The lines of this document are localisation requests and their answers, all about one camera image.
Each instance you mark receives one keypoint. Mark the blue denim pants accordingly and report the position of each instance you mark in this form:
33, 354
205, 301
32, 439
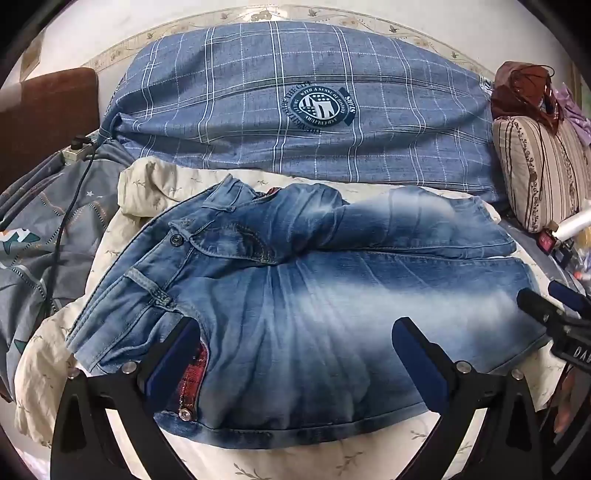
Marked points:
300, 300

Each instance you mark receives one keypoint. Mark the grey star-print bedsheet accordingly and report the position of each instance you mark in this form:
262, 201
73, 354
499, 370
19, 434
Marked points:
32, 221

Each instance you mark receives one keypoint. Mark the small red box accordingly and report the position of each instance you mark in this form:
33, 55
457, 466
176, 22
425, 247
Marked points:
547, 240

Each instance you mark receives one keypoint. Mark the cream leaf-print quilt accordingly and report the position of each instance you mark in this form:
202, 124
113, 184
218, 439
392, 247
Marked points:
147, 189

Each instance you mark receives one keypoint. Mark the beige striped pillow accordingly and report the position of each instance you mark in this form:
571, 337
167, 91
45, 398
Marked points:
540, 166

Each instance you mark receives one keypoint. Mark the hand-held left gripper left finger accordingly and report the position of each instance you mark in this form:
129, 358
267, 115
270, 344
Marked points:
171, 364

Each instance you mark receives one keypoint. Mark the purple cloth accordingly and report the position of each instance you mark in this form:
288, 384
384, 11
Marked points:
575, 108

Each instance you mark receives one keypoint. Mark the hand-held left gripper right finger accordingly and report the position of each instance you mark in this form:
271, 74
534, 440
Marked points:
415, 357

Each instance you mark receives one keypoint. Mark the brown headboard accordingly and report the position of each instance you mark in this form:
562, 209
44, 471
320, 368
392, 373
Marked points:
41, 120

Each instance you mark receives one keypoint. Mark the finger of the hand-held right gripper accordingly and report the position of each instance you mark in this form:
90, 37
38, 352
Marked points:
570, 297
538, 304

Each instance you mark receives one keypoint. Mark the white power strip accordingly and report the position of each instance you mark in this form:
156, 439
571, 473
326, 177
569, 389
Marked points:
76, 151

